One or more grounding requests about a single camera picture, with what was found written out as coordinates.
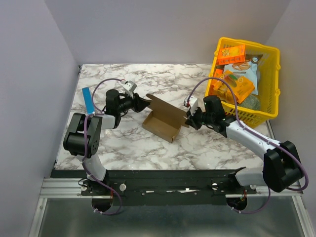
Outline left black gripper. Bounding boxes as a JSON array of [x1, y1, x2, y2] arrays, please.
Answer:
[[117, 90, 151, 114]]

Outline brown cardboard box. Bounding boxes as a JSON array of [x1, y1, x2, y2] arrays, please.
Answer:
[[142, 94, 187, 143]]

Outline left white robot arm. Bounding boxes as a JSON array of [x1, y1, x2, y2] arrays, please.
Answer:
[[63, 89, 151, 195]]

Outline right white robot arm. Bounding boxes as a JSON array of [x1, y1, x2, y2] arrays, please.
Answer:
[[184, 95, 304, 194]]

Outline long blue box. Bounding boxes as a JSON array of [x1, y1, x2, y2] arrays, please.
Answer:
[[81, 87, 95, 115]]

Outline orange snack box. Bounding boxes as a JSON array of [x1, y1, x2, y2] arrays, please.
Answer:
[[217, 44, 246, 65]]

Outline small orange packet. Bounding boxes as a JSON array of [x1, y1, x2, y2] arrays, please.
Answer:
[[214, 69, 223, 79]]

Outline orange mango snack bag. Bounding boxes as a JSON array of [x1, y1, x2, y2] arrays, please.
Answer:
[[209, 71, 254, 104]]

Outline green textured pouch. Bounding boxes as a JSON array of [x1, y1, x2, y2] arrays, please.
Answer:
[[239, 94, 261, 111]]

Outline yellow plastic basket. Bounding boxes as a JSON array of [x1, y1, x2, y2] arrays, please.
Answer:
[[209, 37, 281, 128]]

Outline light blue snack bag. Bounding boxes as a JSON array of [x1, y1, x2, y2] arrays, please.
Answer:
[[223, 58, 258, 95]]

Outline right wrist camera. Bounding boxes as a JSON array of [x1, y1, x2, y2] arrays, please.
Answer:
[[183, 96, 198, 115]]

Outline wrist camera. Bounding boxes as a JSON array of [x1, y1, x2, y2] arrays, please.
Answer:
[[121, 80, 137, 97], [183, 96, 198, 115]]

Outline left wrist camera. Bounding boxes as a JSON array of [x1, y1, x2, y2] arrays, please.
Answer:
[[121, 80, 137, 97]]

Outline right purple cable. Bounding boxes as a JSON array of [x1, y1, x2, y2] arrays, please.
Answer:
[[186, 78, 309, 192]]

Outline purple cable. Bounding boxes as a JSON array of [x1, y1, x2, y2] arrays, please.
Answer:
[[82, 78, 126, 183], [186, 78, 309, 192]]

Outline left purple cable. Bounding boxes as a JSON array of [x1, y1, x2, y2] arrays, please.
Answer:
[[82, 78, 126, 183]]

